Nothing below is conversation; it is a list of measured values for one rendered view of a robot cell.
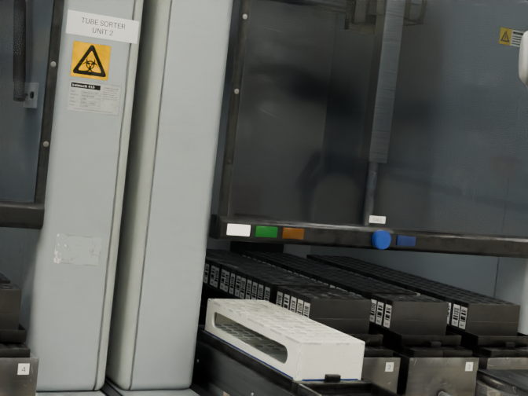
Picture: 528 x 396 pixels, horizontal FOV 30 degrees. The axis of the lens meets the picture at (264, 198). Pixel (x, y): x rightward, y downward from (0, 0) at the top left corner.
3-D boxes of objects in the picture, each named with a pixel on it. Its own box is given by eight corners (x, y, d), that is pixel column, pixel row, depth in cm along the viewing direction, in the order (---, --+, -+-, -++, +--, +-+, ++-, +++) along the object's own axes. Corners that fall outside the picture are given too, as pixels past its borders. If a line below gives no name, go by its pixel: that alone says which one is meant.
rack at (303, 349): (201, 338, 150) (206, 298, 150) (260, 339, 155) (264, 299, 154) (295, 390, 124) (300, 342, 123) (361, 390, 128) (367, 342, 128)
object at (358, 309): (361, 335, 158) (366, 298, 158) (368, 338, 156) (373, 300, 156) (298, 334, 153) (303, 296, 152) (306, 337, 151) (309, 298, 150)
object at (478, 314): (509, 336, 172) (514, 302, 172) (517, 339, 170) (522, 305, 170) (456, 335, 167) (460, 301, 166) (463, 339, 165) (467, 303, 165)
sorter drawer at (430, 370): (220, 313, 212) (225, 273, 211) (276, 315, 218) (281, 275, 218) (420, 412, 147) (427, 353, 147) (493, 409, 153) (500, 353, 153)
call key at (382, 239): (370, 247, 153) (372, 229, 153) (386, 249, 155) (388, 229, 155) (374, 249, 152) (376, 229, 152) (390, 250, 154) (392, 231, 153)
